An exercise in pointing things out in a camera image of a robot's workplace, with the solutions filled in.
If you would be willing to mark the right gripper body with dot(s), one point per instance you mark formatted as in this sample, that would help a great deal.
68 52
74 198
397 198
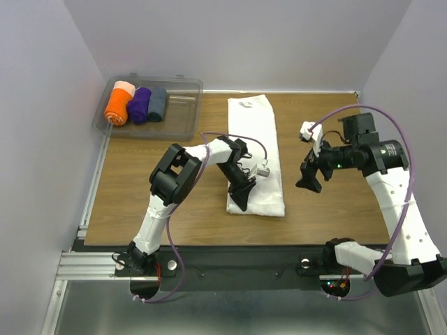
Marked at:
337 157

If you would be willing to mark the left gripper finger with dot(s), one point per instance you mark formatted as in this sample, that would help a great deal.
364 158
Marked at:
237 195
247 189

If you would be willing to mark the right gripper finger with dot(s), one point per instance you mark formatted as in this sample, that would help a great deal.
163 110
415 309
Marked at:
308 179
326 171

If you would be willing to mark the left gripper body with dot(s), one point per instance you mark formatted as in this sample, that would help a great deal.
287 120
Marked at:
235 176

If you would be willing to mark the white towel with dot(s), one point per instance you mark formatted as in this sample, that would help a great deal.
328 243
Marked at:
254 119

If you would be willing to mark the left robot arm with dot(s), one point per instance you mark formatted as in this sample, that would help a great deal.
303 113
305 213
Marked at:
172 180

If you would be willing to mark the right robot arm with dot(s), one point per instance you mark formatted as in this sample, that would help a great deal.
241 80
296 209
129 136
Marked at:
411 261

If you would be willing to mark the clear plastic bin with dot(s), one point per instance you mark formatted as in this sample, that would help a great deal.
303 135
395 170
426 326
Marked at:
180 119

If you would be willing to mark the grey rolled towel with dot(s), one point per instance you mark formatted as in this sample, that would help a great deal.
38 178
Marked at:
157 104

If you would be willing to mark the purple rolled towel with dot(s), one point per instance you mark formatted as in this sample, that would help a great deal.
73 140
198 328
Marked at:
137 107

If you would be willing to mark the orange rolled towel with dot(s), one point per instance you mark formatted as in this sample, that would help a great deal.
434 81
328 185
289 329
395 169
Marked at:
115 111

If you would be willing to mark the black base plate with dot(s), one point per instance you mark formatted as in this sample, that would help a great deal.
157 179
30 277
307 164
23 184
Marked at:
232 268

